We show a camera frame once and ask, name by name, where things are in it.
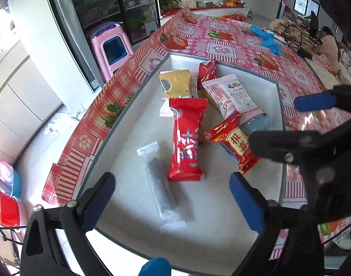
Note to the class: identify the clear acrylic box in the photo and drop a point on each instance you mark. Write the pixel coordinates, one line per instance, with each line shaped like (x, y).
(189, 2)

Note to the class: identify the person's left hand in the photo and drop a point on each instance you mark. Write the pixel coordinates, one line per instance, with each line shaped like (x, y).
(155, 268)

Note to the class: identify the teal flat box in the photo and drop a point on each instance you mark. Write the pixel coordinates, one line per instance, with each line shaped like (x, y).
(205, 4)

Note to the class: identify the orange gift boxes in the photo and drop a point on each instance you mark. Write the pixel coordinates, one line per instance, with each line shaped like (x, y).
(233, 4)

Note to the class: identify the dark framed window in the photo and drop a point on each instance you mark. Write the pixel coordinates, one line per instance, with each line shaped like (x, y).
(306, 3)

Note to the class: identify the crumpled blue rubber gloves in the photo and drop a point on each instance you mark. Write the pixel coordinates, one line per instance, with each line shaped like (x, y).
(269, 40)

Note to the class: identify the glass display cabinet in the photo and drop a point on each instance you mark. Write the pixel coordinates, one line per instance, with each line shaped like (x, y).
(106, 3)

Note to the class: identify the pink blue plastic basin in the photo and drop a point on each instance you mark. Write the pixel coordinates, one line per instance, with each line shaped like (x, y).
(5, 178)

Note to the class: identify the pink plastic stool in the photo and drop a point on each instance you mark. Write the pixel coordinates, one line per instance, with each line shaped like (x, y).
(97, 51)

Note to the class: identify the pile of assorted boxes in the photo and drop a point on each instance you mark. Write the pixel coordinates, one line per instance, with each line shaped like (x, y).
(290, 26)

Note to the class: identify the light blue snack packet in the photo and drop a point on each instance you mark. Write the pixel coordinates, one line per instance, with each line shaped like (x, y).
(257, 123)

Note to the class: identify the potted green plant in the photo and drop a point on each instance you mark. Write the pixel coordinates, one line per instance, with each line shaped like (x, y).
(169, 3)

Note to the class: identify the large red snack packet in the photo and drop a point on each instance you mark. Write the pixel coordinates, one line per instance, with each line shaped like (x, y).
(187, 138)

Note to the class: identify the plain pink snack packet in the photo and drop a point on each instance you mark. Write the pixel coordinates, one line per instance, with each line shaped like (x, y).
(164, 109)

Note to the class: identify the clear packet with dark bar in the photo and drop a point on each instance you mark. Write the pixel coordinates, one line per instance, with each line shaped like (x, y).
(161, 184)

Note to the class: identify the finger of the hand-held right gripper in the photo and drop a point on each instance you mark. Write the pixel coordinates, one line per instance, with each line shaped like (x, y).
(279, 146)
(315, 102)

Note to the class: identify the small red snack packet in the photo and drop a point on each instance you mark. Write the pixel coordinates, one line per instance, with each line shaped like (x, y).
(233, 145)
(205, 72)

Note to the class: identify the black power adapter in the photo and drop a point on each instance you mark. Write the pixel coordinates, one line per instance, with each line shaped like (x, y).
(305, 54)

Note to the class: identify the white floor cabinet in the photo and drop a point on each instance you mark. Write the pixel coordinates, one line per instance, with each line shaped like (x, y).
(23, 92)

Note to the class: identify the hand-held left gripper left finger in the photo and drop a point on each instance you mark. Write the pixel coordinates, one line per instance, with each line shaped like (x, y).
(95, 204)

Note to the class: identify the red plastic stool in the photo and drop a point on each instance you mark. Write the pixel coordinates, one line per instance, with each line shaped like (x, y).
(8, 210)

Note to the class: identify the gold snack packet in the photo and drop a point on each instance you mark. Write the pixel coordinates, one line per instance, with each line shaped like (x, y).
(177, 83)

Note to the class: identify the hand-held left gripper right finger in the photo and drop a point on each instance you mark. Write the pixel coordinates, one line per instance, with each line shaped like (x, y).
(246, 204)

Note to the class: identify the grey white storage box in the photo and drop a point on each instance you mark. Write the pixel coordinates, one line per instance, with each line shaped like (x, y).
(129, 164)

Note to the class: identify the white red-print snack packet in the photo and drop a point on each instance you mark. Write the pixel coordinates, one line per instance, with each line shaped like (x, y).
(230, 97)

